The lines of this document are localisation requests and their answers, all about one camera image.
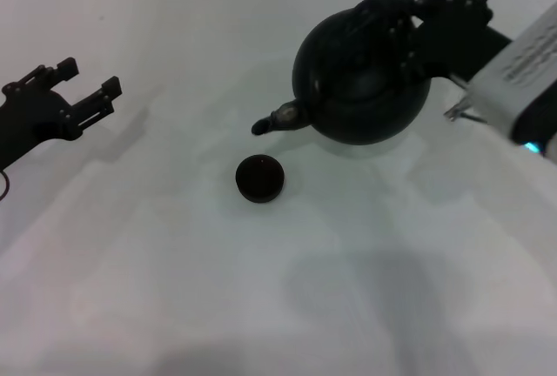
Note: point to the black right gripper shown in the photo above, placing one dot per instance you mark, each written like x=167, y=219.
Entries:
x=457, y=49

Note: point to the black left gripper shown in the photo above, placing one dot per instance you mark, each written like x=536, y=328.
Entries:
x=30, y=119

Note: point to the small dark teacup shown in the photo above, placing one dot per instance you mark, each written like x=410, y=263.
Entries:
x=260, y=178

